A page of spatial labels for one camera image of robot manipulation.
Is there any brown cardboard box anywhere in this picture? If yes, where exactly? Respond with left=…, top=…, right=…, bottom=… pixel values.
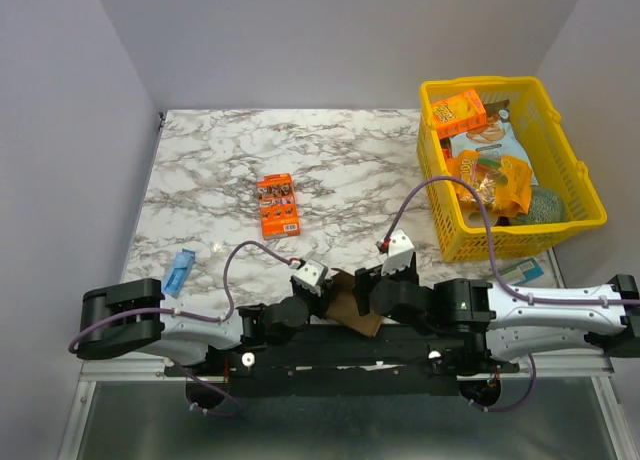
left=325, top=269, right=383, bottom=338

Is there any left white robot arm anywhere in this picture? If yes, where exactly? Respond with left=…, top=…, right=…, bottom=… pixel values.
left=68, top=276, right=335, bottom=375

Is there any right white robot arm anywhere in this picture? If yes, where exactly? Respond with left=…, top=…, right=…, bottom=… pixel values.
left=352, top=262, right=639, bottom=373

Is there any orange product box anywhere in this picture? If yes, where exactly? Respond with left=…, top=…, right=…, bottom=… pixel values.
left=257, top=173, right=301, bottom=240

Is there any orange snack box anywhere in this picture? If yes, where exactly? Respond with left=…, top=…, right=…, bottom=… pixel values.
left=430, top=89, right=487, bottom=139

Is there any small blue white packet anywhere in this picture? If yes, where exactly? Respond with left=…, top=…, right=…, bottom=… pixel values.
left=499, top=258, right=544, bottom=285

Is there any blue flat packet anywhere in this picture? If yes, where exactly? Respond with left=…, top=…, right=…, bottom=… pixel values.
left=162, top=249, right=196, bottom=298

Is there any orange candy bag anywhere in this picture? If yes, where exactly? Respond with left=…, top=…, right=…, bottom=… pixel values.
left=446, top=151, right=533, bottom=218

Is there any green mesh sponge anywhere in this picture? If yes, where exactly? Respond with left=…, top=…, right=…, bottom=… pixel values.
left=509, top=185, right=567, bottom=226

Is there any light blue snack bag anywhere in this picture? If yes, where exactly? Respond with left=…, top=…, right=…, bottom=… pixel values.
left=449, top=108, right=531, bottom=166

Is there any yellow plastic basket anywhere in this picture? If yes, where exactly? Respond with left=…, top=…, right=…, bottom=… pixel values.
left=417, top=76, right=608, bottom=262

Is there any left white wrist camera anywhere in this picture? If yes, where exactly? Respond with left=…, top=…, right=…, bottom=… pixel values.
left=292, top=260, right=329, bottom=296

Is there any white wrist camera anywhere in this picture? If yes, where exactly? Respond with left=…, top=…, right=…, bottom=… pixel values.
left=378, top=229, right=415, bottom=276
left=292, top=260, right=329, bottom=296

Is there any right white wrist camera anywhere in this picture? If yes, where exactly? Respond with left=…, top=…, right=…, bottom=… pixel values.
left=378, top=229, right=415, bottom=276

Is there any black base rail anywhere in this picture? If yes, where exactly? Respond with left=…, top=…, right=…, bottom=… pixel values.
left=189, top=324, right=516, bottom=398

